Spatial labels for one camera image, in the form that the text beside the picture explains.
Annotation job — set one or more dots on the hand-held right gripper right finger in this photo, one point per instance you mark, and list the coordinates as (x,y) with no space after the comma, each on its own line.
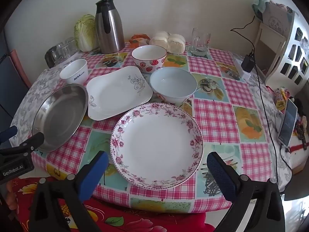
(222,178)

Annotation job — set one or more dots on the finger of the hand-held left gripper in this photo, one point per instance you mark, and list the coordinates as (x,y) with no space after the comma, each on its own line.
(8,132)
(33,141)

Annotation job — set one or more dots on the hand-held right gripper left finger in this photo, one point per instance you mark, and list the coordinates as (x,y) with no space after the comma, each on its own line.
(96,174)

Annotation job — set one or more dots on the stainless steel plate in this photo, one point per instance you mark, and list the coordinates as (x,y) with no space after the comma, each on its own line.
(58,116)

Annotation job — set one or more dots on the round floral plate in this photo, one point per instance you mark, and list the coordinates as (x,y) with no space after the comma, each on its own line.
(157,147)

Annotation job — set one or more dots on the small white bowl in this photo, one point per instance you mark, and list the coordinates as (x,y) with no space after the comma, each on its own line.
(74,71)

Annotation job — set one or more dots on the square white plate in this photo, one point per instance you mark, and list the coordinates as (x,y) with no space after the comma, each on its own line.
(113,94)

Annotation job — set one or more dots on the light blue bowl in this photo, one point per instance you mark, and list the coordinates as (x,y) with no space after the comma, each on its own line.
(173,82)

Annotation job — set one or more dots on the strawberry print bowl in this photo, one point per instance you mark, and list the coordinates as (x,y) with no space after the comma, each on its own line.
(148,53)

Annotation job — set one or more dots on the person's left hand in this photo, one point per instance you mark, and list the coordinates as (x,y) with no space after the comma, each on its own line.
(10,194)

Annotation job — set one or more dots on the dark blue panel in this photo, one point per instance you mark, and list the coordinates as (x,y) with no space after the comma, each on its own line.
(9,77)

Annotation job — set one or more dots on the red floral cloth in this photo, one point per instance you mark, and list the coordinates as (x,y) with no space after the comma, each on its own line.
(135,222)

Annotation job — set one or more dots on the pink board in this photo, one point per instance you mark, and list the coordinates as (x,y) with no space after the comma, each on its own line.
(20,67)

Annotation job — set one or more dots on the smartphone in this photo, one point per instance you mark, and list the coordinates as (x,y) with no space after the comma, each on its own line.
(288,123)

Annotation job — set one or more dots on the yellow snack packet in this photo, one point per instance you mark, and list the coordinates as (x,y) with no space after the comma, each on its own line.
(280,100)

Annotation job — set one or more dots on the clear glass cup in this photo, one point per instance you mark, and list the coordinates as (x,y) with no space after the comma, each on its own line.
(72,44)
(62,46)

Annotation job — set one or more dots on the white power strip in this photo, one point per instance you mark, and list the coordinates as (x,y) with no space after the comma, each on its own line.
(240,71)

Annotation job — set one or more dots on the black charger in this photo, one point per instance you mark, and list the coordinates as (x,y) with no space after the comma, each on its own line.
(248,62)

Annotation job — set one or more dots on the napa cabbage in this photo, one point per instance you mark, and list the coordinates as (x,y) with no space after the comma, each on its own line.
(84,31)

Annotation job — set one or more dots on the white shelf rack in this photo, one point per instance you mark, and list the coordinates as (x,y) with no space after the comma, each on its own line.
(277,62)

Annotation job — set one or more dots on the stainless steel thermos jug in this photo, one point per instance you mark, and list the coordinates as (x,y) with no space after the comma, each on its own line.
(108,29)

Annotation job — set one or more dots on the glass mug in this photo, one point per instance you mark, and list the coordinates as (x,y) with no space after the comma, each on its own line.
(199,43)

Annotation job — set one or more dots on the grey printed card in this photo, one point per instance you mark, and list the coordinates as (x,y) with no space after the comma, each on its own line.
(277,17)

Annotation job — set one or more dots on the teal cloth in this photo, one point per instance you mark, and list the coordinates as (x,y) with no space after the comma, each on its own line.
(259,6)

